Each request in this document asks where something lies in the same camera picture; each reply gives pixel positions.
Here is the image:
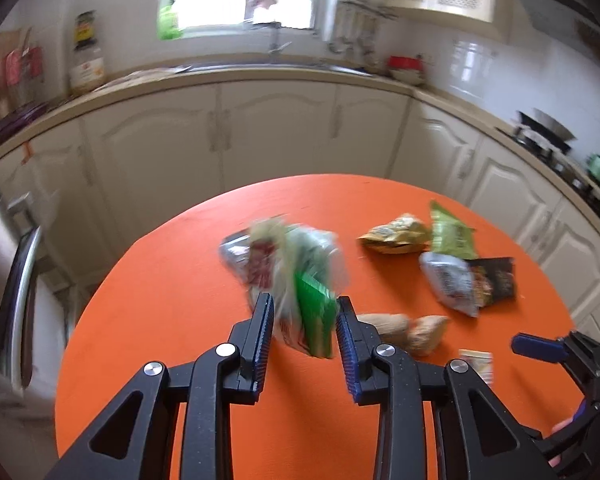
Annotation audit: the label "beige paper roll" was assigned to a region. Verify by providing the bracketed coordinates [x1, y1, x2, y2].
[407, 315, 451, 356]
[355, 313, 411, 348]

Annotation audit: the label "red lidded container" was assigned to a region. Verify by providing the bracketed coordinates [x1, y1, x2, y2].
[387, 55, 425, 72]

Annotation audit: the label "dark brown snack packet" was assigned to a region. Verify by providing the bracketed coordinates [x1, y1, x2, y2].
[467, 257, 517, 307]

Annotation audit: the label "green snack packet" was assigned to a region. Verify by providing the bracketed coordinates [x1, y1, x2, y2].
[430, 200, 476, 261]

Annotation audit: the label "clear plastic jar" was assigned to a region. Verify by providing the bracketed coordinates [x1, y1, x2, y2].
[69, 42, 106, 95]

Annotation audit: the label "wooden cutting board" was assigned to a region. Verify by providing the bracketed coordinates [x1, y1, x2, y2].
[0, 27, 33, 121]

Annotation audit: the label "small white sachet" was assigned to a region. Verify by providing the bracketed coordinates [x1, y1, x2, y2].
[458, 350, 494, 386]

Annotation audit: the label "stainless steel double sink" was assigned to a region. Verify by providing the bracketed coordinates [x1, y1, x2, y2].
[180, 60, 373, 77]

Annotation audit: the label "stacked white bowls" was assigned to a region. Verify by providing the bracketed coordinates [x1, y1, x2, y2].
[390, 67, 426, 86]

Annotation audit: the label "silver foil packet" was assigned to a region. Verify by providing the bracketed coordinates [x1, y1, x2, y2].
[420, 252, 481, 317]

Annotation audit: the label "purple drip tray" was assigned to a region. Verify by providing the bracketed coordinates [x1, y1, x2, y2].
[0, 102, 51, 133]

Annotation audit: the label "clear plastic bag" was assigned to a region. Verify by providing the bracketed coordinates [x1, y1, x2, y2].
[220, 215, 351, 356]

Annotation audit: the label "gold crumpled wrapper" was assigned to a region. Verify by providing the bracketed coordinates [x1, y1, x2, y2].
[357, 214, 431, 255]

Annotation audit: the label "orange round table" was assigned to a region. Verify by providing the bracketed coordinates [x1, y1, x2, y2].
[0, 65, 600, 341]

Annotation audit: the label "crushed green white carton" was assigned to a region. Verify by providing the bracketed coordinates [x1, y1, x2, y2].
[294, 269, 338, 359]

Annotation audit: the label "green bottle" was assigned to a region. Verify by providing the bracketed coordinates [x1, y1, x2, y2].
[157, 0, 183, 41]

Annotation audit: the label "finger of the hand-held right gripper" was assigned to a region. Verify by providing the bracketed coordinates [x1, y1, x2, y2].
[511, 331, 600, 378]
[535, 400, 600, 461]

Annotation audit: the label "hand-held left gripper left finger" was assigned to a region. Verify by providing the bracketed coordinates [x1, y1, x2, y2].
[45, 291, 276, 480]

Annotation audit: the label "clear red snack packet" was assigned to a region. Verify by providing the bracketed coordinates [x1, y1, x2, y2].
[249, 239, 277, 287]

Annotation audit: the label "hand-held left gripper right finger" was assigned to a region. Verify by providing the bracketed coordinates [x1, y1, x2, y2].
[335, 296, 566, 480]

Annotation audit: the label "red handled kitchen tools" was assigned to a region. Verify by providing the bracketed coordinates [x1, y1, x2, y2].
[5, 45, 46, 91]

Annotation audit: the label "metal sink faucet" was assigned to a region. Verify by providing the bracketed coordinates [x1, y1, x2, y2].
[250, 0, 291, 56]

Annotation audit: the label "dark yellow label sauce bottle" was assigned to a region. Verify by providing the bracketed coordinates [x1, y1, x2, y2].
[74, 10, 98, 48]

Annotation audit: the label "grey range hood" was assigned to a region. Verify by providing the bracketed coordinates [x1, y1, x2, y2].
[510, 0, 600, 51]

